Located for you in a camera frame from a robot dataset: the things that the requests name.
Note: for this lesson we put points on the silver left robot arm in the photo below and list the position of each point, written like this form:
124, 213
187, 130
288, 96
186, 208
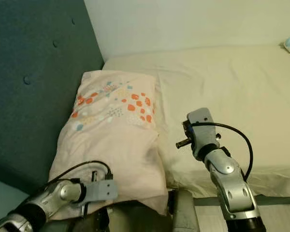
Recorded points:
58, 193

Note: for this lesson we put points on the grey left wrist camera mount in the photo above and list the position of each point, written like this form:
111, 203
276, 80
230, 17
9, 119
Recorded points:
101, 191

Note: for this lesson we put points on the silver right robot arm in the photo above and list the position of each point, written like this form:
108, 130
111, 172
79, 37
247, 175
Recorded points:
232, 186

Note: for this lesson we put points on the beige sheeted mattress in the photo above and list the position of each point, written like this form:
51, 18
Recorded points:
222, 96

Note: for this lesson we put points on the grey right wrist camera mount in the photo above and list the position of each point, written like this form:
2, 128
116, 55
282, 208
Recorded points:
200, 116

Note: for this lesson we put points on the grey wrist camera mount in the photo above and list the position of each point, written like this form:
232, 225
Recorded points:
200, 116
101, 191

